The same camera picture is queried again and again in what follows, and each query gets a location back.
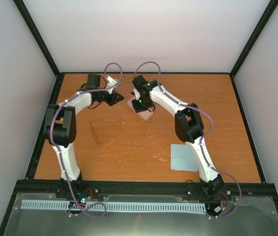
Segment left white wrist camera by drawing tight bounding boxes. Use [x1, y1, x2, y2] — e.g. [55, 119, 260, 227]
[105, 75, 121, 94]

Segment transparent brown sunglasses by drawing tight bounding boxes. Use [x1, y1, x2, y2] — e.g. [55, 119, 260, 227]
[90, 116, 124, 148]

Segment pink glasses case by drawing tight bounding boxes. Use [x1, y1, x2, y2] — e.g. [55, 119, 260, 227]
[127, 98, 154, 121]

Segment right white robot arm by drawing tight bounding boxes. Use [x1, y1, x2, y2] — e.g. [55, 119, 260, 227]
[132, 75, 223, 199]

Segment metal base plate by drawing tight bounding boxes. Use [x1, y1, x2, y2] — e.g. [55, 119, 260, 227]
[4, 194, 278, 236]

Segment slotted grey cable duct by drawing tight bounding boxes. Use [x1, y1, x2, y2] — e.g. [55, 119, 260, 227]
[20, 200, 206, 214]

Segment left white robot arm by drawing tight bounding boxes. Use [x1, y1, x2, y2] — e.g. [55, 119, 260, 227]
[43, 74, 124, 198]

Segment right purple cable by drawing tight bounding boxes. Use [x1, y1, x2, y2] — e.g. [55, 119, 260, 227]
[133, 61, 243, 219]

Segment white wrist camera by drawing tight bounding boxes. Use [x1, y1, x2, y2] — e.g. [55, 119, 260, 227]
[105, 75, 121, 94]
[131, 88, 140, 100]

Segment black aluminium frame rail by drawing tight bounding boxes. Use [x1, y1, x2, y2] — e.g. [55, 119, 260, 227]
[13, 179, 276, 200]

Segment light blue cleaning cloth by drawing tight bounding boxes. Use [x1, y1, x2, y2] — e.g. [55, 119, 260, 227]
[170, 144, 198, 172]

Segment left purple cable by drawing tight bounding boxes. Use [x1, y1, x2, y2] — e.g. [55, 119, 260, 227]
[49, 62, 123, 219]

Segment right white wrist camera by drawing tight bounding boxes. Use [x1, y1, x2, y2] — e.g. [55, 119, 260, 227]
[131, 88, 140, 100]

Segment purple cable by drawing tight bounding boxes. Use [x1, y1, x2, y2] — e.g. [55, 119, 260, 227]
[49, 62, 123, 219]
[133, 61, 243, 219]

